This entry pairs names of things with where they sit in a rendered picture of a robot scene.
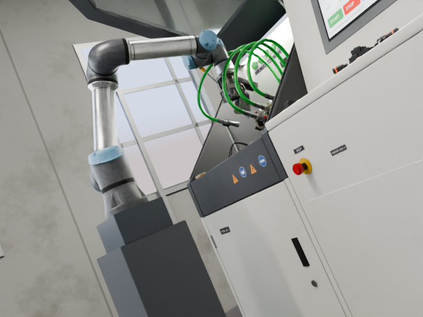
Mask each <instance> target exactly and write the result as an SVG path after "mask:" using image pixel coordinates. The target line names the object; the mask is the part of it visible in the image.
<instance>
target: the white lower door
mask: <svg viewBox="0 0 423 317"><path fill-rule="evenodd" d="M204 220H205V223H206V225H207V227H208V229H209V232H210V234H211V236H210V237H211V240H212V242H213V244H214V246H215V248H216V249H217V250H218V252H219V255H220V257H221V260H222V262H223V264H224V266H225V269H226V271H227V274H228V276H229V278H230V281H231V283H232V285H233V287H234V290H235V292H236V295H237V297H238V299H239V301H240V304H241V306H242V309H243V310H244V313H245V315H246V317H347V316H346V314H345V312H344V309H343V307H342V305H341V302H340V300H339V298H338V297H337V294H336V292H335V290H334V287H333V285H332V283H331V281H330V279H329V276H328V275H327V273H326V270H325V268H324V266H323V263H322V261H321V259H320V257H319V255H318V253H317V251H316V248H315V246H314V244H313V242H312V239H311V238H310V235H309V233H308V231H307V229H306V227H305V224H304V222H303V220H302V217H301V216H300V214H299V212H298V209H297V207H296V205H295V202H294V200H293V198H292V196H291V194H290V192H289V190H288V187H287V185H286V183H285V181H283V182H280V183H279V184H276V185H274V186H272V187H269V188H267V189H265V190H263V191H261V192H259V193H257V194H254V195H252V196H250V197H247V198H245V199H243V200H241V201H239V202H237V203H235V204H232V205H230V206H228V207H226V208H223V209H221V210H219V211H217V212H215V213H212V214H210V215H208V216H206V217H204Z"/></svg>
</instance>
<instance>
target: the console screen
mask: <svg viewBox="0 0 423 317"><path fill-rule="evenodd" d="M310 1H311V3H312V8H313V12H314V15H315V19H316V22H317V26H318V28H319V32H320V36H321V39H322V43H323V46H324V50H325V54H326V55H327V54H328V53H330V52H331V51H333V49H335V48H336V47H338V46H339V45H340V44H341V43H343V42H344V41H346V40H347V39H348V38H349V37H350V36H352V35H353V34H355V32H357V31H358V30H360V29H361V28H362V27H363V26H365V25H366V24H367V23H369V22H370V21H371V20H372V19H374V18H375V17H377V16H378V15H379V14H380V13H382V12H383V11H384V10H386V8H388V7H389V6H391V5H392V4H393V3H394V2H396V1H397V0H310Z"/></svg>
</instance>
